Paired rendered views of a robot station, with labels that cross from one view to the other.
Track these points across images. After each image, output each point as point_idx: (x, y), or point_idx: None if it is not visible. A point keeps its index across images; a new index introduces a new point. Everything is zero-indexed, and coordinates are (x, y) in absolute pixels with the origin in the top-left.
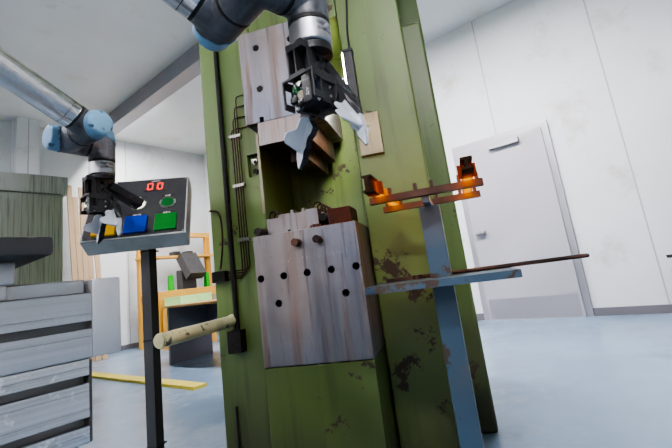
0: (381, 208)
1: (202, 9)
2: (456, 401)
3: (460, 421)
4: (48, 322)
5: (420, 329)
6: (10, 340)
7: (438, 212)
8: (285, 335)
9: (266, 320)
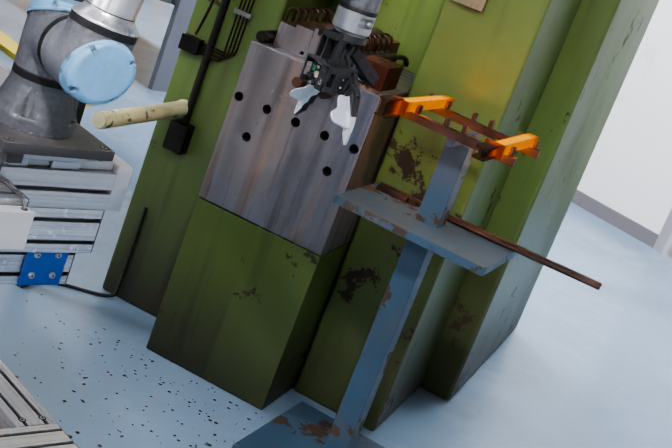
0: (437, 83)
1: None
2: (370, 341)
3: (363, 359)
4: (93, 186)
5: (399, 249)
6: (72, 188)
7: (463, 157)
8: (237, 175)
9: (223, 147)
